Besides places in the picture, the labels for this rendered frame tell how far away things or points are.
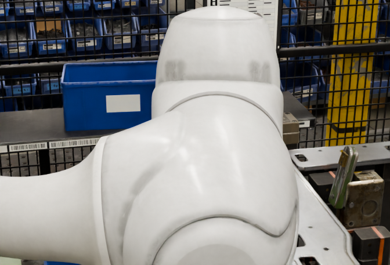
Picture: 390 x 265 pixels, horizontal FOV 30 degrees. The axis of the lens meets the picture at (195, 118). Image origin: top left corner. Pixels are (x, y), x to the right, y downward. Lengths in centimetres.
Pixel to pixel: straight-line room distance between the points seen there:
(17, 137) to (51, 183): 139
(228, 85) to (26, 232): 18
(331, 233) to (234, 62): 97
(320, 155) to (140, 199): 142
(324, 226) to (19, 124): 85
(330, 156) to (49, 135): 70
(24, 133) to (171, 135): 145
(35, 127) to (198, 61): 139
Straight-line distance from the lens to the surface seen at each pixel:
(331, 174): 178
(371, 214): 166
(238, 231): 39
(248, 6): 205
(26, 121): 196
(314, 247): 144
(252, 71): 56
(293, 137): 187
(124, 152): 45
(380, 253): 154
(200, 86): 54
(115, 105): 185
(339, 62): 227
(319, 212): 156
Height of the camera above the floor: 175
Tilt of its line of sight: 22 degrees down
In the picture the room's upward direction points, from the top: straight up
